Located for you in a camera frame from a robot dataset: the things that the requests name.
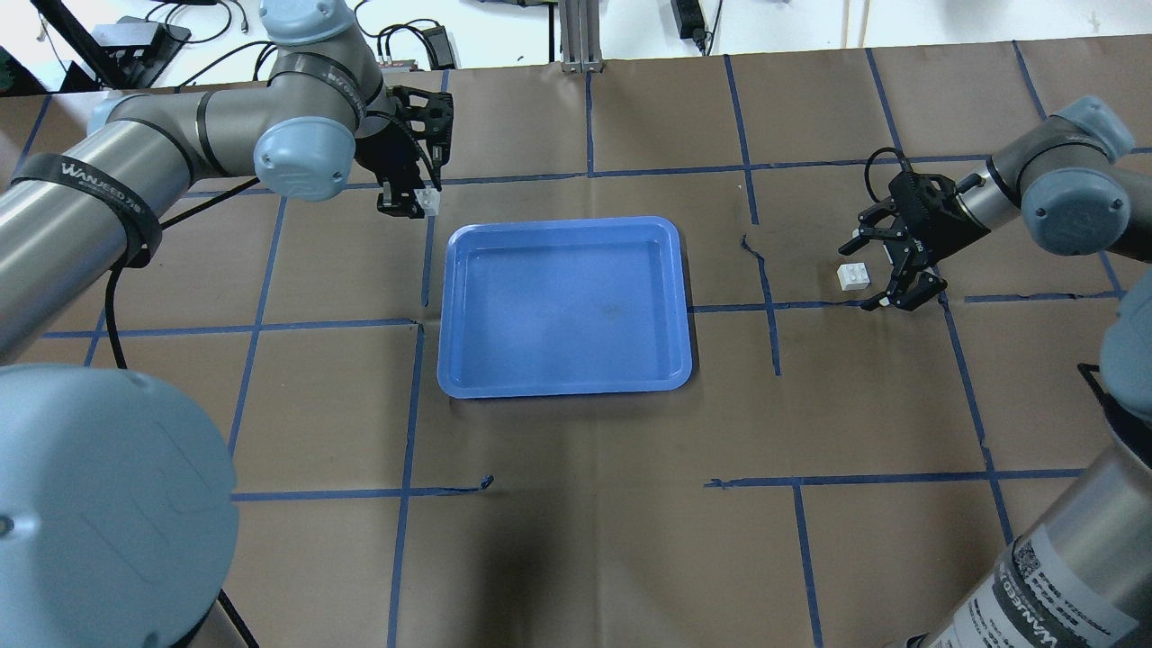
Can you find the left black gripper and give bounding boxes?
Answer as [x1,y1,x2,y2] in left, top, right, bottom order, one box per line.
[355,85,455,219]

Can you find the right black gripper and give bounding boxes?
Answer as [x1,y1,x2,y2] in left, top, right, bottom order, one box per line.
[838,171,990,311]

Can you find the white block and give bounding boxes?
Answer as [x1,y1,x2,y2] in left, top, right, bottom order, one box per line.
[836,262,871,292]
[415,187,444,219]

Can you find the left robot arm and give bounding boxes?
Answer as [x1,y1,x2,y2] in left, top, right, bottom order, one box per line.
[1,1,453,647]

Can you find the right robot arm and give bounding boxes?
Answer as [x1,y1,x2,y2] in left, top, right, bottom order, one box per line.
[839,95,1151,647]

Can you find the blue plastic tray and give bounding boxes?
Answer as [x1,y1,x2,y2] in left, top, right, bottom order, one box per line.
[437,216,695,401]

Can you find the grey terminal box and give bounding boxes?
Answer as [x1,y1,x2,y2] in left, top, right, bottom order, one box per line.
[379,56,420,73]

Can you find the black power supply brick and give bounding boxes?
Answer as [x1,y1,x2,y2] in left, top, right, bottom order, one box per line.
[420,27,457,70]

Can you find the brown paper table cover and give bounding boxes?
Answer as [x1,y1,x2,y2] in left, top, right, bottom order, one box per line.
[0,36,1152,648]

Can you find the black power adapter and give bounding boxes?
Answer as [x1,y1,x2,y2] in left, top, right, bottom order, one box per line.
[670,0,711,55]

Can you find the aluminium frame post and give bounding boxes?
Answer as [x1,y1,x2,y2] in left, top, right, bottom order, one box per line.
[558,0,604,74]

